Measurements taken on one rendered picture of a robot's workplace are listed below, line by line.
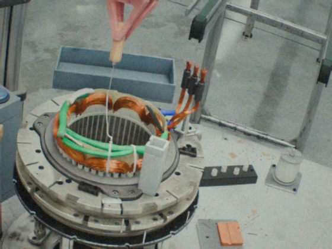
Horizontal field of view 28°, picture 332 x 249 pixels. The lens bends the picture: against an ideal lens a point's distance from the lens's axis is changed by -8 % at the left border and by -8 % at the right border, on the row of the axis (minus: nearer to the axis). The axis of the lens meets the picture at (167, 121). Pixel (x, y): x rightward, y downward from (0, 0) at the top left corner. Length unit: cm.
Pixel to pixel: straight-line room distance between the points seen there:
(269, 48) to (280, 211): 255
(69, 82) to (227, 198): 46
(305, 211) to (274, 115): 185
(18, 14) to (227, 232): 66
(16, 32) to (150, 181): 58
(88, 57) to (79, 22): 247
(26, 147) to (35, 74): 230
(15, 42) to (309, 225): 80
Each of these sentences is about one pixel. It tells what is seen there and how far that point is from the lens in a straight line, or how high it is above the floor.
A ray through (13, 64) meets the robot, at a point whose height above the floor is 99.
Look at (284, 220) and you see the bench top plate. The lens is 162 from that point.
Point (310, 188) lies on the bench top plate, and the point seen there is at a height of 78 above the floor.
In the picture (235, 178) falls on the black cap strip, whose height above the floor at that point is 80.
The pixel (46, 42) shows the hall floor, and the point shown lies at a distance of 374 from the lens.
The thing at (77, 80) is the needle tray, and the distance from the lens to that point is 143.
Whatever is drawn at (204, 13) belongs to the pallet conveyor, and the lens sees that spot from 249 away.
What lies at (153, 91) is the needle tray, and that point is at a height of 105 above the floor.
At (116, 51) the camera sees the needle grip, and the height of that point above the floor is 129.
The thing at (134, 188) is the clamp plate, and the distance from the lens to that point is 109.
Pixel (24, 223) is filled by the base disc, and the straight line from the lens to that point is 144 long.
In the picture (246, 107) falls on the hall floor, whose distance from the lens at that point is 348.
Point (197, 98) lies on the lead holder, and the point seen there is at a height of 120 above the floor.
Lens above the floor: 180
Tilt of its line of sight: 34 degrees down
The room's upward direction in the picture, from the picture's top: 12 degrees clockwise
